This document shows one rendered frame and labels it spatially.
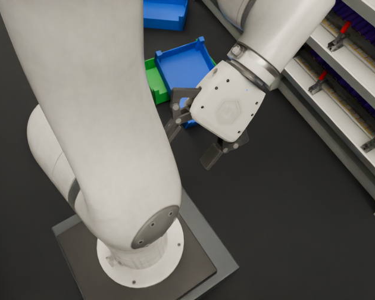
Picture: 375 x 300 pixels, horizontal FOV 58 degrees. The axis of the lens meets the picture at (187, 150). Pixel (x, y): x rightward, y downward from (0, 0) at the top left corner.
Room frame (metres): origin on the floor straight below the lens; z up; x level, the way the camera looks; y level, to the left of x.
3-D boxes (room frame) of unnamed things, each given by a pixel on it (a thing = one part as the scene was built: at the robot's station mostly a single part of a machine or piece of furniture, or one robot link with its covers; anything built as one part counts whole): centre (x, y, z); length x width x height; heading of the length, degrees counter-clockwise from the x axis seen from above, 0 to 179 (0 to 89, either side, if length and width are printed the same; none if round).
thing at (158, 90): (1.05, 0.04, 0.04); 0.30 x 0.20 x 0.08; 116
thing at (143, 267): (0.23, 0.10, 0.40); 0.19 x 0.19 x 0.18
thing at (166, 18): (1.47, 0.16, 0.04); 0.30 x 0.20 x 0.08; 82
